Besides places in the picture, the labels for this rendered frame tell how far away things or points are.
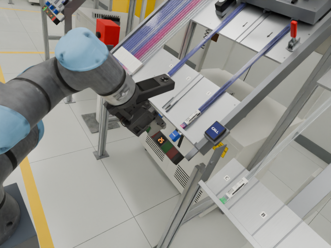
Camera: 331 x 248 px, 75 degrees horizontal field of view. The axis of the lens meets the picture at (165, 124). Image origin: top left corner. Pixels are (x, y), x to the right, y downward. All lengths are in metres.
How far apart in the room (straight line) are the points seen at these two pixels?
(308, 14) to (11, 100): 0.81
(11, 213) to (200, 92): 0.63
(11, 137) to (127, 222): 1.01
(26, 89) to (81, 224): 0.98
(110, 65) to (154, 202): 1.08
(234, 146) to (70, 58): 0.77
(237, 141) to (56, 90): 0.75
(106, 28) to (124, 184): 0.96
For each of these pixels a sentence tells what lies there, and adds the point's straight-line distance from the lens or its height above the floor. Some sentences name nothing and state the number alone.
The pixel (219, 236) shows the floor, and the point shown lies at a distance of 1.41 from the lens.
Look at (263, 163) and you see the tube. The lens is 0.57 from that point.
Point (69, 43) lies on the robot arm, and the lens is 0.40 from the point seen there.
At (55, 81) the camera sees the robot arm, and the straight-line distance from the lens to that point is 0.43.
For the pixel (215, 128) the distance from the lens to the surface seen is 0.64.
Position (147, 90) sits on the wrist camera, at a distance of 0.50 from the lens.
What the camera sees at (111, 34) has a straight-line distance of 1.46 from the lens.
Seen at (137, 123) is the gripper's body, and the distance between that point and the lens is 0.52.
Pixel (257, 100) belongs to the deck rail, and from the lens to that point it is 0.75.
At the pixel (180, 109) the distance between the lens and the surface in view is 0.76.
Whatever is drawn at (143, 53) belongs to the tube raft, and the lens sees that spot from 1.00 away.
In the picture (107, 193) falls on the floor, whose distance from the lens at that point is 1.37.
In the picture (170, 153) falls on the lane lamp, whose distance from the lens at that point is 0.71.
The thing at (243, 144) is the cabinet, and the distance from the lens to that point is 0.97.
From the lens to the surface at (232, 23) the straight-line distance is 0.95.
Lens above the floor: 1.13
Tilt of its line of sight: 35 degrees down
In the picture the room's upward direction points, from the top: 17 degrees clockwise
